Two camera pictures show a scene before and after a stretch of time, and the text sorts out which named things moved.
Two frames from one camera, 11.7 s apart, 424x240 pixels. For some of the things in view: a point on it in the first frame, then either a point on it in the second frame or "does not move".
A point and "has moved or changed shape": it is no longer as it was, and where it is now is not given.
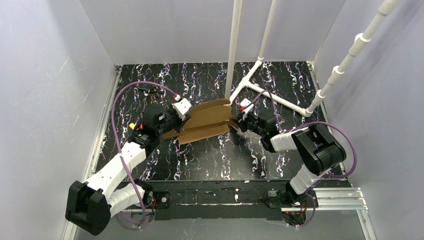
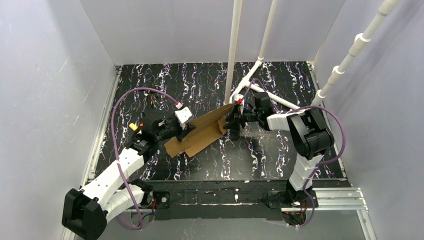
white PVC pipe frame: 230,95 does not move
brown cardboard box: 210,119 has moved or changed shape
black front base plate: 218,200 does not move
